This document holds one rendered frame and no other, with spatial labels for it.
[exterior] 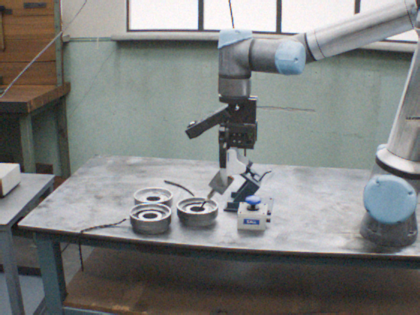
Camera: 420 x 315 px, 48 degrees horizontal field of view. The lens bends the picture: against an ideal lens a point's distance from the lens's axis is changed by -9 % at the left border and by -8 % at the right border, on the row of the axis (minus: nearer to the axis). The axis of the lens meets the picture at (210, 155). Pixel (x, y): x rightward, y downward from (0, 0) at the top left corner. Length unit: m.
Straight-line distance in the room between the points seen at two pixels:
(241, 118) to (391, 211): 0.40
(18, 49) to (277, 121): 1.58
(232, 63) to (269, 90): 1.71
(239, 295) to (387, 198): 0.58
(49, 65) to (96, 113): 0.42
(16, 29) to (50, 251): 1.93
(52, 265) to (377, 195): 0.85
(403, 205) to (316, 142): 1.87
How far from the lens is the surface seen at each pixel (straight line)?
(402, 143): 1.03
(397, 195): 1.04
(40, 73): 3.03
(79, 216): 1.34
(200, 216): 1.24
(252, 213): 1.23
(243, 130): 1.13
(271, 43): 1.08
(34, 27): 3.01
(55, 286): 1.41
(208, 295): 1.44
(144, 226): 1.21
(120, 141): 3.04
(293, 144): 2.88
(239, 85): 1.11
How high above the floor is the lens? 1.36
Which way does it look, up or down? 18 degrees down
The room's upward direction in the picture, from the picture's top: 1 degrees clockwise
